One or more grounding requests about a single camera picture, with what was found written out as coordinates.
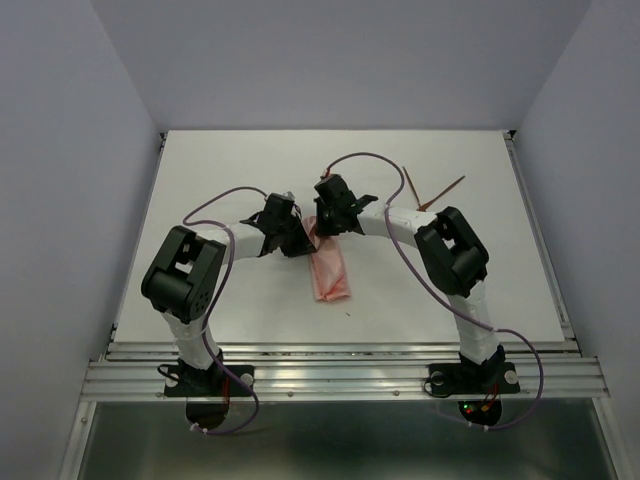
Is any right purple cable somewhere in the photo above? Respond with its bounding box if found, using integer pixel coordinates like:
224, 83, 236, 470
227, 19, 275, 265
322, 152, 545, 431

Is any pink cloth napkin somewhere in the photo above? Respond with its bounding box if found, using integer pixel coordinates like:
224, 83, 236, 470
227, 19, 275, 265
302, 216, 351, 303

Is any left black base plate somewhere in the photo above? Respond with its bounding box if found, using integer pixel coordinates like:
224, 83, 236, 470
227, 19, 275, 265
157, 363, 251, 398

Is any brown wooden knife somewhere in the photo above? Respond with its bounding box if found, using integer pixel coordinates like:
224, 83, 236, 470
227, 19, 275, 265
402, 166, 422, 210

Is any brown wooden fork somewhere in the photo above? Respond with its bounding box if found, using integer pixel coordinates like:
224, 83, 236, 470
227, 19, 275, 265
417, 175, 466, 212

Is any aluminium rail frame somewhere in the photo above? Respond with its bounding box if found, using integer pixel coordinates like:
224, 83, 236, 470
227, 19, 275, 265
62, 130, 621, 479

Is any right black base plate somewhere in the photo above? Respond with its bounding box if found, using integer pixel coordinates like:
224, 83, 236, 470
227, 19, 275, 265
422, 362, 521, 398

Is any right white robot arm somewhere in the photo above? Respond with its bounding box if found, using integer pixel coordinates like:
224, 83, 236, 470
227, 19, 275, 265
314, 174, 505, 390

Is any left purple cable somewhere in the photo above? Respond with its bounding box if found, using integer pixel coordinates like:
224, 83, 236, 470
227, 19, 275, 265
182, 186, 261, 435

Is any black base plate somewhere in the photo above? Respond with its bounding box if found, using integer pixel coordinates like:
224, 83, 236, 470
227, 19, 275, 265
157, 363, 251, 398
422, 362, 521, 398

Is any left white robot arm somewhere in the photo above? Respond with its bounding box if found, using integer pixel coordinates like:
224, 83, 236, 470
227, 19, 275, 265
141, 193, 316, 394

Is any purple cable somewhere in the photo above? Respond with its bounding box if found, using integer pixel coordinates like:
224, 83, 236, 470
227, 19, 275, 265
322, 152, 545, 431
182, 186, 261, 435

